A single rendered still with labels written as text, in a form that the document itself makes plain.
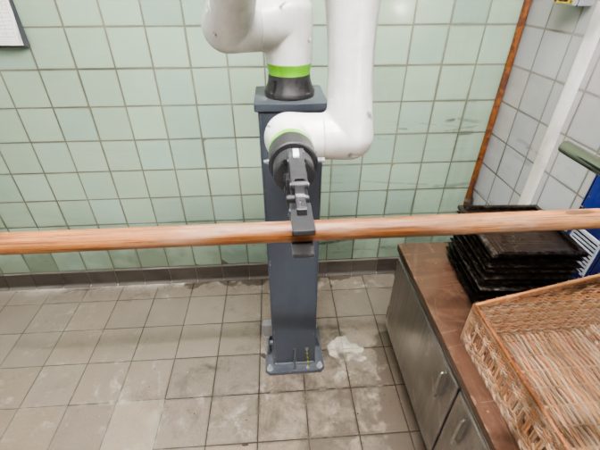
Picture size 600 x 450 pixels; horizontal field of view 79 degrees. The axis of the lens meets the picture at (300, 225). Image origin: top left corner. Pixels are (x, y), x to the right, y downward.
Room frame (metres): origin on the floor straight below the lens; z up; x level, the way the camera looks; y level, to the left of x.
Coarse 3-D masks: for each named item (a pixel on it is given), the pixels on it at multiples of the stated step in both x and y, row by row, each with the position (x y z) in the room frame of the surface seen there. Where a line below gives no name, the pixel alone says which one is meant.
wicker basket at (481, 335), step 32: (544, 288) 0.72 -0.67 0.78; (576, 288) 0.73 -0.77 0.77; (480, 320) 0.67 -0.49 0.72; (512, 320) 0.72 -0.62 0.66; (544, 320) 0.73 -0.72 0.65; (576, 320) 0.74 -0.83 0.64; (480, 352) 0.62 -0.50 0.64; (512, 352) 0.66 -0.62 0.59; (544, 352) 0.66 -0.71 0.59; (576, 352) 0.66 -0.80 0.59; (512, 384) 0.50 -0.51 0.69; (544, 384) 0.56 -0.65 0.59; (576, 384) 0.56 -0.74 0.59; (512, 416) 0.46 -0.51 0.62; (544, 416) 0.40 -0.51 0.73; (576, 416) 0.47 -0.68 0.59; (544, 448) 0.40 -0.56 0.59; (576, 448) 0.40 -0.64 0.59
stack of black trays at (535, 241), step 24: (456, 240) 1.05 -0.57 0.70; (480, 240) 0.91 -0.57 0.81; (504, 240) 0.91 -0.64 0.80; (528, 240) 0.91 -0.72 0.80; (552, 240) 0.91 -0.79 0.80; (456, 264) 1.00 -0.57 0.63; (480, 264) 0.89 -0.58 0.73; (504, 264) 0.84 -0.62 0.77; (528, 264) 0.84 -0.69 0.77; (552, 264) 0.84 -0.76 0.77; (576, 264) 0.84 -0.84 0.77; (480, 288) 0.83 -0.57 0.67; (504, 288) 0.83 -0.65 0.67; (528, 288) 0.83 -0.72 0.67
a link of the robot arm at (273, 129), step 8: (288, 112) 0.76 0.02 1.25; (296, 112) 0.76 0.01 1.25; (304, 112) 0.77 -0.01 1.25; (312, 112) 0.77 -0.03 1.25; (320, 112) 0.77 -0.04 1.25; (272, 120) 0.75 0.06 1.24; (280, 120) 0.74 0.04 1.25; (288, 120) 0.73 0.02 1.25; (296, 120) 0.74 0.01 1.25; (304, 120) 0.74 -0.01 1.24; (312, 120) 0.74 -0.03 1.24; (320, 120) 0.74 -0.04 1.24; (272, 128) 0.73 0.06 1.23; (280, 128) 0.70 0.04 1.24; (288, 128) 0.69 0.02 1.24; (296, 128) 0.70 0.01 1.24; (304, 128) 0.72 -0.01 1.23; (312, 128) 0.72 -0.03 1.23; (320, 128) 0.73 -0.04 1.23; (264, 136) 0.75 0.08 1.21; (272, 136) 0.70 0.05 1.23; (312, 136) 0.71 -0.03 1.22; (320, 136) 0.72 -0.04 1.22; (312, 144) 0.70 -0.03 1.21; (320, 144) 0.71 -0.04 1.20; (320, 152) 0.72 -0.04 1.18
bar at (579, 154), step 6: (564, 144) 0.79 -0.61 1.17; (570, 144) 0.78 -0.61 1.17; (558, 150) 0.80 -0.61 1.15; (564, 150) 0.78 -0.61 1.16; (570, 150) 0.77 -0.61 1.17; (576, 150) 0.76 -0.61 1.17; (582, 150) 0.75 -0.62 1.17; (570, 156) 0.76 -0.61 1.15; (576, 156) 0.74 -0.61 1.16; (582, 156) 0.73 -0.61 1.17; (588, 156) 0.72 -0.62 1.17; (594, 156) 0.71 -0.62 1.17; (582, 162) 0.72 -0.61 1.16; (588, 162) 0.71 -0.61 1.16; (594, 162) 0.70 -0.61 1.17; (588, 168) 0.70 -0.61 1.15; (594, 168) 0.69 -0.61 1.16
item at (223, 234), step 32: (224, 224) 0.41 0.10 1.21; (256, 224) 0.41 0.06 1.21; (288, 224) 0.41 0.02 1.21; (320, 224) 0.41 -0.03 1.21; (352, 224) 0.41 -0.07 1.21; (384, 224) 0.41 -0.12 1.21; (416, 224) 0.41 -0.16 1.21; (448, 224) 0.41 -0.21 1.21; (480, 224) 0.42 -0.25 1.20; (512, 224) 0.42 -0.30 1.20; (544, 224) 0.42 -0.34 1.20; (576, 224) 0.42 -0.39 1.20
